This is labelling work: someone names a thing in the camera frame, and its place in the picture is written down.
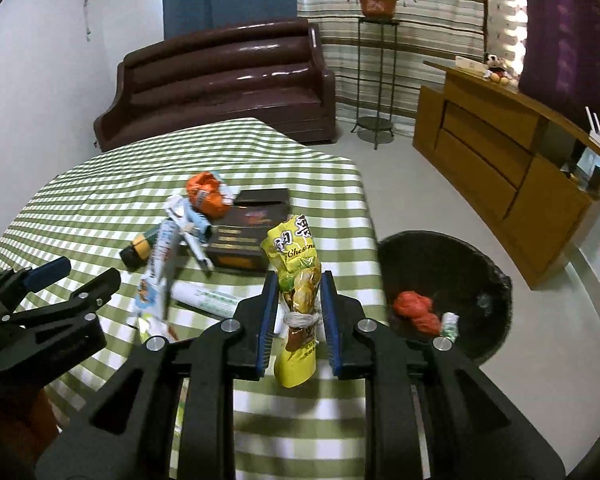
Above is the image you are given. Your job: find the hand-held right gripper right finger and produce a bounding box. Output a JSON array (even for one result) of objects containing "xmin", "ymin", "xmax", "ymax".
[{"xmin": 321, "ymin": 270, "xmax": 566, "ymax": 480}]

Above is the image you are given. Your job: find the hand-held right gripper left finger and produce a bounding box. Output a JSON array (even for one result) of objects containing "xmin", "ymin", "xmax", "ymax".
[{"xmin": 34, "ymin": 270, "xmax": 281, "ymax": 480}]

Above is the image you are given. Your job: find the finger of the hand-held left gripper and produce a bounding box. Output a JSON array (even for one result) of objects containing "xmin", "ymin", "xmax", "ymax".
[
  {"xmin": 7, "ymin": 267, "xmax": 122, "ymax": 332},
  {"xmin": 0, "ymin": 256, "xmax": 72, "ymax": 312}
]

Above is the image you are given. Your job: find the white twine knot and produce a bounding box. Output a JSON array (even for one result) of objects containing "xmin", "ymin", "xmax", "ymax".
[{"xmin": 283, "ymin": 310, "xmax": 326, "ymax": 333}]

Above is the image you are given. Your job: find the white green tube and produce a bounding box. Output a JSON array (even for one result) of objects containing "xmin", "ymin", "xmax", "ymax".
[{"xmin": 172, "ymin": 280, "xmax": 241, "ymax": 318}]

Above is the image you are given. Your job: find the yellow snack packet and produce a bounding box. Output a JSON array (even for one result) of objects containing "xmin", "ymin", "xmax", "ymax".
[{"xmin": 259, "ymin": 214, "xmax": 326, "ymax": 388}]

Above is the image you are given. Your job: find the white printed wrapper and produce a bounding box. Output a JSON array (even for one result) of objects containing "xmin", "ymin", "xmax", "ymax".
[{"xmin": 127, "ymin": 310, "xmax": 181, "ymax": 347}]

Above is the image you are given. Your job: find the long silver white packet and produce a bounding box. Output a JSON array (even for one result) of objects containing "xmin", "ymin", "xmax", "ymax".
[{"xmin": 132, "ymin": 217, "xmax": 181, "ymax": 323}]

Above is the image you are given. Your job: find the black trash bin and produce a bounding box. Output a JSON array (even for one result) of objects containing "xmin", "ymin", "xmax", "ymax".
[{"xmin": 376, "ymin": 230, "xmax": 513, "ymax": 366}]

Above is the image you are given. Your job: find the orange plastic bag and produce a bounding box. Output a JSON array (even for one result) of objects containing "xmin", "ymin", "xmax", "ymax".
[{"xmin": 186, "ymin": 171, "xmax": 237, "ymax": 218}]

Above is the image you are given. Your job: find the small dark bottle yellow band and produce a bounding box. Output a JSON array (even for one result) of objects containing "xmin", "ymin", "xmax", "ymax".
[{"xmin": 120, "ymin": 232, "xmax": 157, "ymax": 267}]

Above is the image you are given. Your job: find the black gift box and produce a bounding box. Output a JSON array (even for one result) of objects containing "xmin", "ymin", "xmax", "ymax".
[{"xmin": 207, "ymin": 188, "xmax": 292, "ymax": 273}]

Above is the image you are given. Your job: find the red plastic bag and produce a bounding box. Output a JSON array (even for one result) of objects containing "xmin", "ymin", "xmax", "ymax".
[{"xmin": 392, "ymin": 290, "xmax": 442, "ymax": 336}]

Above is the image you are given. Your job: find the white tube dark cap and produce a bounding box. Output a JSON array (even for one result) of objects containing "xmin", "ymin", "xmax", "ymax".
[{"xmin": 165, "ymin": 195, "xmax": 213, "ymax": 275}]

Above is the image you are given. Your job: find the green checked tablecloth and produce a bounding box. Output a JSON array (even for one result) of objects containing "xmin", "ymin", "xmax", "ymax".
[{"xmin": 0, "ymin": 117, "xmax": 391, "ymax": 480}]

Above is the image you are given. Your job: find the light blue tube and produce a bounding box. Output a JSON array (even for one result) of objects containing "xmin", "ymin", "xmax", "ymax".
[{"xmin": 185, "ymin": 207, "xmax": 214, "ymax": 241}]

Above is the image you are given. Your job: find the black metal plant stand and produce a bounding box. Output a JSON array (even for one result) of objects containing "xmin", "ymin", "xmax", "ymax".
[{"xmin": 351, "ymin": 16, "xmax": 400, "ymax": 150}]

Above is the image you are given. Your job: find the wooden cabinet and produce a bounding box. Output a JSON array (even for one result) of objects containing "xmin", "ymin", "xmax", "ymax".
[{"xmin": 412, "ymin": 60, "xmax": 600, "ymax": 290}]

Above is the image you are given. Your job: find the brown leather sofa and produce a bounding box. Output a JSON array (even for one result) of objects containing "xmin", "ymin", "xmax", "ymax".
[{"xmin": 92, "ymin": 17, "xmax": 337, "ymax": 153}]

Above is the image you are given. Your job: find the white flat box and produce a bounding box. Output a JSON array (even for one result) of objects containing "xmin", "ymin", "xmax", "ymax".
[{"xmin": 454, "ymin": 56, "xmax": 485, "ymax": 75}]

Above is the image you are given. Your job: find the mouse plush toy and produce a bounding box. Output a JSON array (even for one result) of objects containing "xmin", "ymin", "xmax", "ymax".
[{"xmin": 482, "ymin": 52, "xmax": 513, "ymax": 83}]

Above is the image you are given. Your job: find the striped curtain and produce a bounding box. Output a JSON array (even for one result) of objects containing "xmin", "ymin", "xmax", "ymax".
[{"xmin": 296, "ymin": 0, "xmax": 486, "ymax": 136}]

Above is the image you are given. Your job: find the beige patterned curtain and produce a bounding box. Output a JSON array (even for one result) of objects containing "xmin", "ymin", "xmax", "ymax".
[{"xmin": 482, "ymin": 0, "xmax": 528, "ymax": 76}]

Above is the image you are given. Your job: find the dark drape curtain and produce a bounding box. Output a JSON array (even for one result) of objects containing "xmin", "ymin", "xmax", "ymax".
[{"xmin": 519, "ymin": 0, "xmax": 600, "ymax": 131}]

